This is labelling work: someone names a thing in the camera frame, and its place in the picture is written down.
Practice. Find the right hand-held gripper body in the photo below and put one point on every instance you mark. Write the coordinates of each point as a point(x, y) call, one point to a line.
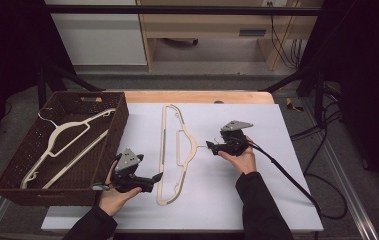
point(235, 140)

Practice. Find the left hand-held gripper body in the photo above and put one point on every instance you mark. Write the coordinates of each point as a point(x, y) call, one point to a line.
point(128, 161)

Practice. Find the cream clothes hanger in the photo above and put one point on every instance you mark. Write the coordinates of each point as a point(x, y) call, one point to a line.
point(72, 124)
point(162, 150)

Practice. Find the brown woven basket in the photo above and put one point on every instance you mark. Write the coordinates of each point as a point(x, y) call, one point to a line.
point(87, 100)

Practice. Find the person's right hand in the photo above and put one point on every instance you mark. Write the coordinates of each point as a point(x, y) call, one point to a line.
point(245, 161)

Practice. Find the person's left hand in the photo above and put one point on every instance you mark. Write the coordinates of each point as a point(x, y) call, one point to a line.
point(115, 200)

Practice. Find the silver plug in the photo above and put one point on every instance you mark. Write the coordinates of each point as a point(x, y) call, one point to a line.
point(100, 187)

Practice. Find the white table sheet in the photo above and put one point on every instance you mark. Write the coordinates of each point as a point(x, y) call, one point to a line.
point(217, 200)

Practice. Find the yellow and black tool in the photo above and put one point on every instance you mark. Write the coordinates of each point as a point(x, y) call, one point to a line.
point(292, 106)

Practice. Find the light wooden desk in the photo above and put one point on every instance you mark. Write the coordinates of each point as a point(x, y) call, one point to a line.
point(210, 25)

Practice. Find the white cabinet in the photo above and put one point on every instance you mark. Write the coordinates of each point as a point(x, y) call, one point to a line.
point(100, 36)

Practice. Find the black curtain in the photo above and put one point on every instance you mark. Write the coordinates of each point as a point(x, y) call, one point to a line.
point(7, 50)
point(367, 83)

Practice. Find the black frame leg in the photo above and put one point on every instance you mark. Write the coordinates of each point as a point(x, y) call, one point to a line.
point(42, 86)
point(318, 96)

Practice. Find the black horizontal frame bar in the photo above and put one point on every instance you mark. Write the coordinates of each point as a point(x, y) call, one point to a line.
point(177, 10)

